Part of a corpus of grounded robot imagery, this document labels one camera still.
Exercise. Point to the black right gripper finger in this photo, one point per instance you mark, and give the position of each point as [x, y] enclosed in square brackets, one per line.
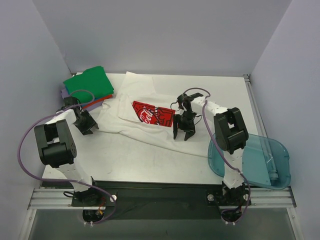
[176, 120]
[189, 134]

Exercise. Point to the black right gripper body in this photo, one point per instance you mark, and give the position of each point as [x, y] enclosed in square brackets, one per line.
[184, 125]

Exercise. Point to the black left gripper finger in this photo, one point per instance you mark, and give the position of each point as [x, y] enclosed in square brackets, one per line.
[87, 132]
[95, 126]

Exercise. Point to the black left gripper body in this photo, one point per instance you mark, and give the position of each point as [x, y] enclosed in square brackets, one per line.
[87, 124]

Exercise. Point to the white t-shirt red print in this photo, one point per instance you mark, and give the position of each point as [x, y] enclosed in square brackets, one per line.
[142, 114]

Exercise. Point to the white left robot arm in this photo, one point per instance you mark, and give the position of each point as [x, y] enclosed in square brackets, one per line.
[57, 148]

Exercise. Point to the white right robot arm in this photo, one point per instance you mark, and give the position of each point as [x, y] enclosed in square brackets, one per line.
[227, 130]

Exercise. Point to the orange folded t-shirt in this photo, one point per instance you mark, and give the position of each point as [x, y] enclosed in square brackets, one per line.
[98, 101]

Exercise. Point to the teal plastic bin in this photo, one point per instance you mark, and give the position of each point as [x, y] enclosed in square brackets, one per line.
[265, 163]

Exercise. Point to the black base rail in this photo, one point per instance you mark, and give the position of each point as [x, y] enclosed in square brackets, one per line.
[156, 201]

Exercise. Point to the aluminium frame rail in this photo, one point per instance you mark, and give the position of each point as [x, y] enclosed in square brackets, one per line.
[113, 157]

